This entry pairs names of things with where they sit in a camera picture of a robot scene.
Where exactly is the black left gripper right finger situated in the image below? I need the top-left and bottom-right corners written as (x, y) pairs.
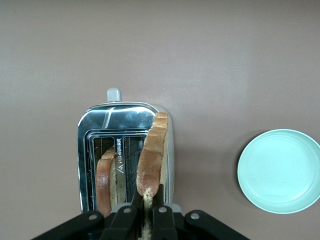
top-left (149, 184), bottom-right (250, 240)

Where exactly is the brown bread slice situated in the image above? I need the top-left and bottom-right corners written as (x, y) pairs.
top-left (96, 146), bottom-right (126, 218)
top-left (136, 111), bottom-right (169, 240)

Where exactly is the mint green round plate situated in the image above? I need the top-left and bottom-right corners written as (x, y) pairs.
top-left (236, 128), bottom-right (320, 215)

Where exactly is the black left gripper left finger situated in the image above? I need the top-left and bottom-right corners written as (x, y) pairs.
top-left (31, 184), bottom-right (145, 240)

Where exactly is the silver two-slot toaster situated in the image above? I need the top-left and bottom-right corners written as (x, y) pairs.
top-left (76, 87), bottom-right (182, 218)

